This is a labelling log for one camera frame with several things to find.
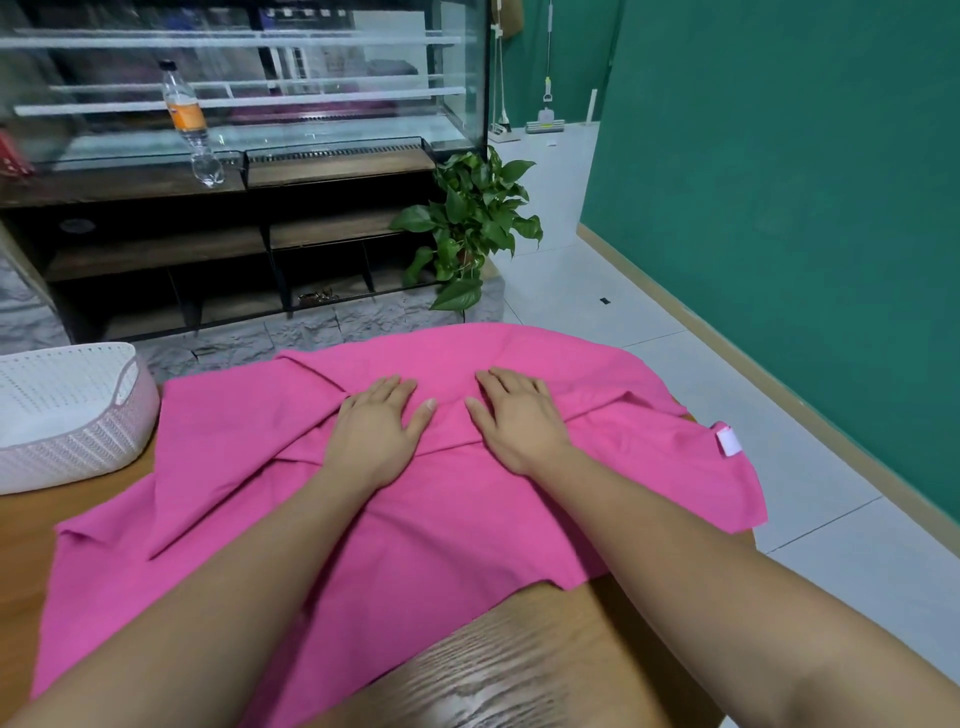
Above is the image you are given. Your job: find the person's right hand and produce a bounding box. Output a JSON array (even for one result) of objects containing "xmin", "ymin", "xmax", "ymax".
[{"xmin": 463, "ymin": 367, "xmax": 578, "ymax": 480}]

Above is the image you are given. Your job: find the person's left hand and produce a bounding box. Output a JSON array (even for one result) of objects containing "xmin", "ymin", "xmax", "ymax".
[{"xmin": 321, "ymin": 375, "xmax": 441, "ymax": 495}]

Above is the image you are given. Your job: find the pink towel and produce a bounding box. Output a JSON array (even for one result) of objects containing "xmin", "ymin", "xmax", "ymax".
[{"xmin": 28, "ymin": 321, "xmax": 771, "ymax": 728}]

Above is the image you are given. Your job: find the white woven plastic basket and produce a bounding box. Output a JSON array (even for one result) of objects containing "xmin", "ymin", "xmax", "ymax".
[{"xmin": 0, "ymin": 340, "xmax": 162, "ymax": 498}]

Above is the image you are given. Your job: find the person's right forearm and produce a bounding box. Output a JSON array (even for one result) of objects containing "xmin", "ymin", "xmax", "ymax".
[{"xmin": 529, "ymin": 439, "xmax": 960, "ymax": 728}]

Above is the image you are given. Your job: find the person's left forearm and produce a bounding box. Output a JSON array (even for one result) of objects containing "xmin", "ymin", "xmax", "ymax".
[{"xmin": 0, "ymin": 469, "xmax": 380, "ymax": 728}]

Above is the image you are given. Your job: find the green potted plant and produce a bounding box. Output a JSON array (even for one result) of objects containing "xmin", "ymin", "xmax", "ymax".
[{"xmin": 391, "ymin": 145, "xmax": 546, "ymax": 315}]

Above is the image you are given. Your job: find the dark wooden shelf cabinet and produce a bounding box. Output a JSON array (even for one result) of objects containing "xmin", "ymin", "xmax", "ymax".
[{"xmin": 0, "ymin": 136, "xmax": 506, "ymax": 345}]

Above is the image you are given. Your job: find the white mop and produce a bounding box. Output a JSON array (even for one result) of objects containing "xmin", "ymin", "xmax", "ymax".
[{"xmin": 523, "ymin": 0, "xmax": 570, "ymax": 135}]

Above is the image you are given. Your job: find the glass display case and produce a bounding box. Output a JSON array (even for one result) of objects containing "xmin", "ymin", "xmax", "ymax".
[{"xmin": 0, "ymin": 0, "xmax": 491, "ymax": 171}]

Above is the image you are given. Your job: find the clear bottle with orange label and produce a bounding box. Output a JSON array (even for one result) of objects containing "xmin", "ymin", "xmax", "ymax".
[{"xmin": 157, "ymin": 57, "xmax": 228, "ymax": 191}]

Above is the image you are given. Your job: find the red label cola bottle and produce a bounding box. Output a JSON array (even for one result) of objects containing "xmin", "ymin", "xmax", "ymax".
[{"xmin": 0, "ymin": 126, "xmax": 36, "ymax": 180}]

